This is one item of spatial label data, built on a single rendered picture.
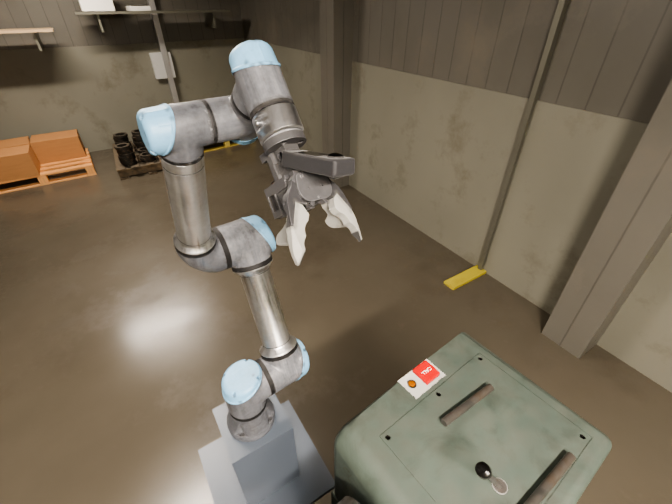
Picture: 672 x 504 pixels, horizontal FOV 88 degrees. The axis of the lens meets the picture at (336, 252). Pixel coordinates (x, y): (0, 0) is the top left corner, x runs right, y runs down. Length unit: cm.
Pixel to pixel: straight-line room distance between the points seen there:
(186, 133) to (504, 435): 104
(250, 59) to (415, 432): 94
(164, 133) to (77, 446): 245
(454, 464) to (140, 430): 210
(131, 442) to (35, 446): 57
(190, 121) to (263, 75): 14
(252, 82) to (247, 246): 46
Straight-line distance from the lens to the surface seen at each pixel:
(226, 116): 67
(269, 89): 59
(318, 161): 51
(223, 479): 161
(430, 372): 117
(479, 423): 114
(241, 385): 107
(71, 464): 284
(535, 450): 116
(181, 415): 271
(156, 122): 64
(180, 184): 72
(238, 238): 93
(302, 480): 156
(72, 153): 703
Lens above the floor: 220
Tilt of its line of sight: 36 degrees down
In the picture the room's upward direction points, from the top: straight up
